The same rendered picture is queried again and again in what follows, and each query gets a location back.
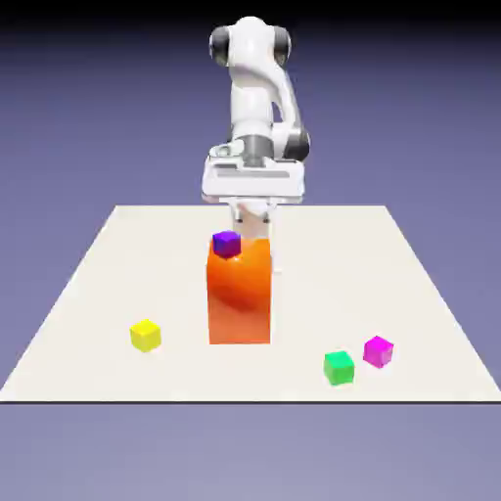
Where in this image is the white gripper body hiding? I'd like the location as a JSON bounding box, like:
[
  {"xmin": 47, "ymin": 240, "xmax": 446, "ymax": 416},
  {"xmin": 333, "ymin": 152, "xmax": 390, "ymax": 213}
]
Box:
[{"xmin": 201, "ymin": 155, "xmax": 306, "ymax": 205}]

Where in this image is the small purple cube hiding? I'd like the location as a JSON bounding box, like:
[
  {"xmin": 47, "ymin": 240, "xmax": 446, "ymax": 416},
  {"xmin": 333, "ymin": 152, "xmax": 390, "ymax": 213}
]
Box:
[{"xmin": 211, "ymin": 229, "xmax": 242, "ymax": 260}]

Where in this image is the small yellow cube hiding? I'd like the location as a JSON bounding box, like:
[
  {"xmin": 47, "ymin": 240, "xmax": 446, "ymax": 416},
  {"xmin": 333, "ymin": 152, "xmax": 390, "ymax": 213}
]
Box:
[{"xmin": 129, "ymin": 318, "xmax": 162, "ymax": 353}]

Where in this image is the small green cube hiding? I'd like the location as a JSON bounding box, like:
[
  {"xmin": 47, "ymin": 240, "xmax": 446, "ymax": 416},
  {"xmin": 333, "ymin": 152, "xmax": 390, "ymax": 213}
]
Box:
[{"xmin": 323, "ymin": 349, "xmax": 356, "ymax": 387}]

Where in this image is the small magenta cube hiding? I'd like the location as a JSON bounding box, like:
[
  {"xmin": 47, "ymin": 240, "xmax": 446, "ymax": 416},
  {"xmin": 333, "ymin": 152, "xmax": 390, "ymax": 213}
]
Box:
[{"xmin": 362, "ymin": 335, "xmax": 394, "ymax": 370}]

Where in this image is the large orange box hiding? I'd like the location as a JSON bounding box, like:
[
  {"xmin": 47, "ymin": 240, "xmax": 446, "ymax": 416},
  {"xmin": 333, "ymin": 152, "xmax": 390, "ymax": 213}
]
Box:
[{"xmin": 205, "ymin": 237, "xmax": 272, "ymax": 346}]

